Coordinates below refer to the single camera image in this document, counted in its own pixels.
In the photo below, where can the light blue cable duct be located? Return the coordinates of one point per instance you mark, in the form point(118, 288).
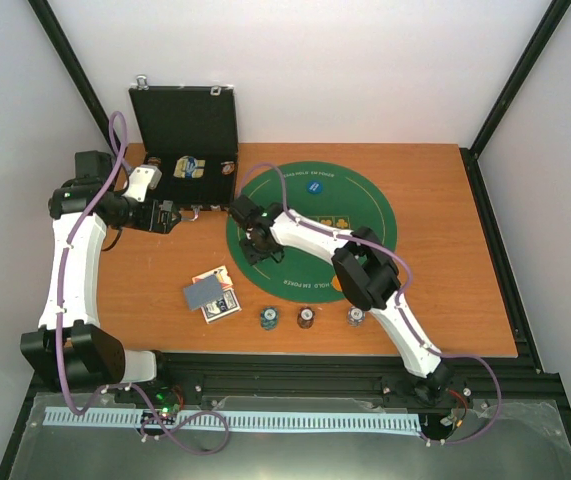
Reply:
point(240, 421)

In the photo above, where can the chip row in case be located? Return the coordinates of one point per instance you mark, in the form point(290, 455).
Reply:
point(154, 161)

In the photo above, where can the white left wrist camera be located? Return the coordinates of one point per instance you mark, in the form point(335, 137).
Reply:
point(142, 179)

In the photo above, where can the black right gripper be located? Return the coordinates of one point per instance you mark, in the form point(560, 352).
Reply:
point(253, 257)

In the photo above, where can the brown chip stack on table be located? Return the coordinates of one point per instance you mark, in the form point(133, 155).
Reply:
point(305, 318)

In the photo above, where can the purple chip stack on table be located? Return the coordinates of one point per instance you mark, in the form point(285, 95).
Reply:
point(355, 316)

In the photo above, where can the red chip in case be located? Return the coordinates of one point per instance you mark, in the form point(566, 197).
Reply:
point(228, 167)

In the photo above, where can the orange big blind button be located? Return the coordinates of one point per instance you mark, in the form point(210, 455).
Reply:
point(335, 283)

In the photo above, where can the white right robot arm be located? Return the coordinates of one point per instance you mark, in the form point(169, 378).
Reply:
point(368, 276)

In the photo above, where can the blue card box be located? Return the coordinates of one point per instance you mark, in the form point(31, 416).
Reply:
point(226, 305)

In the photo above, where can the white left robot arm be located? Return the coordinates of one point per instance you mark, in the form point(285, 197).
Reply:
point(69, 349)

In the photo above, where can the blue small blind button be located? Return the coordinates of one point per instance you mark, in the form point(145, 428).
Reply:
point(314, 187)

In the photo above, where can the yellow card box in case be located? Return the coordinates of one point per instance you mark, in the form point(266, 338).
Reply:
point(189, 167)

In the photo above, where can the teal chip stack on table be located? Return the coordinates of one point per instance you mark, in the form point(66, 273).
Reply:
point(269, 318)

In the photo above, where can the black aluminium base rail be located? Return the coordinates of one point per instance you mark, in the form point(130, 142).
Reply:
point(204, 377)

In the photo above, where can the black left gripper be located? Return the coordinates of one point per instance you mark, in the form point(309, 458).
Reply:
point(164, 225)

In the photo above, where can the green round poker mat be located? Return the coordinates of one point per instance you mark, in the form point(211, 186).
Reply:
point(348, 201)

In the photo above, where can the black poker chip case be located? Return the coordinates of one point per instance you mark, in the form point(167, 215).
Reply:
point(199, 121)

